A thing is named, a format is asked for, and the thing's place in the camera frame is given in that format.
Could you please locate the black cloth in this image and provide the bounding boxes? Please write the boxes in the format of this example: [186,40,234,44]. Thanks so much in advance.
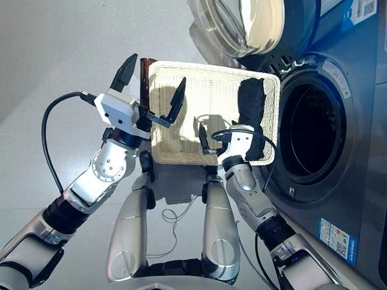
[235,77,270,162]

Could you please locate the pale woven laundry basket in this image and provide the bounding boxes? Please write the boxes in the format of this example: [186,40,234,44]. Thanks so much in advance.
[146,55,284,170]

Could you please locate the grey washing machine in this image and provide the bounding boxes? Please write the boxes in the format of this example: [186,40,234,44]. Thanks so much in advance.
[237,0,387,290]

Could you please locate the dark brown wooden stand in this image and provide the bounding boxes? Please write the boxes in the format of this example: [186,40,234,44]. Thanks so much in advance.
[137,56,157,107]

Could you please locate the silver robot leg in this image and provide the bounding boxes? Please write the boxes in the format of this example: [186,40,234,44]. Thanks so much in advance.
[197,164,243,286]
[101,149,160,283]

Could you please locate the round glass washer door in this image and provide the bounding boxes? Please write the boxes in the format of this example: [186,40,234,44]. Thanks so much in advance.
[187,0,325,72]

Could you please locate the blue energy label sticker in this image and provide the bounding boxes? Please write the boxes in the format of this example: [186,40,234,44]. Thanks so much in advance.
[316,215,360,269]

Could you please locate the white QR code label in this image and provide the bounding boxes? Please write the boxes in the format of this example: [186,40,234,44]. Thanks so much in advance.
[350,0,380,25]

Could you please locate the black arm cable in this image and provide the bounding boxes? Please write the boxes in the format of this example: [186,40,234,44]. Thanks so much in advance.
[39,90,102,196]
[210,125,279,195]

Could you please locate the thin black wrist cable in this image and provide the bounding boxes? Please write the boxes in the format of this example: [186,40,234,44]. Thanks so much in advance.
[99,126,116,149]

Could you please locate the thin floor wire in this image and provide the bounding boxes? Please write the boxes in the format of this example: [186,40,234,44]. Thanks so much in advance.
[143,196,202,260]

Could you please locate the black trailing body cable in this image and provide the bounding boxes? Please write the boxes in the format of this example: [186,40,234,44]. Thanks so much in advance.
[254,232,286,290]

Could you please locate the curved white door-ring label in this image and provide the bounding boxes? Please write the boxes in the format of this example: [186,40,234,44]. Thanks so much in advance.
[321,57,353,101]

